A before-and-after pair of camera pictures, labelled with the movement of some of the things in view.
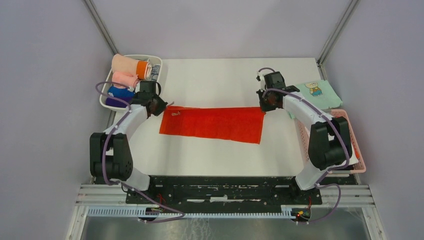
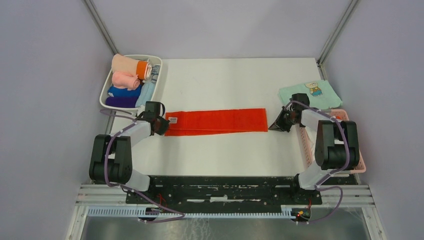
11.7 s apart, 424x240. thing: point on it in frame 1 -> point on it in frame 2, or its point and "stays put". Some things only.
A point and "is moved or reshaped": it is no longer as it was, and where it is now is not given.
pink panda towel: (128, 79) stays put
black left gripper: (161, 107) -> (162, 130)
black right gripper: (264, 107) -> (278, 124)
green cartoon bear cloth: (319, 93) stays put
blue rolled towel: (121, 92) stays put
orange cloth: (244, 124) is moved or reshaped
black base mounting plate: (224, 191) stays put
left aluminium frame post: (94, 13) stays put
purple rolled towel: (118, 103) stays put
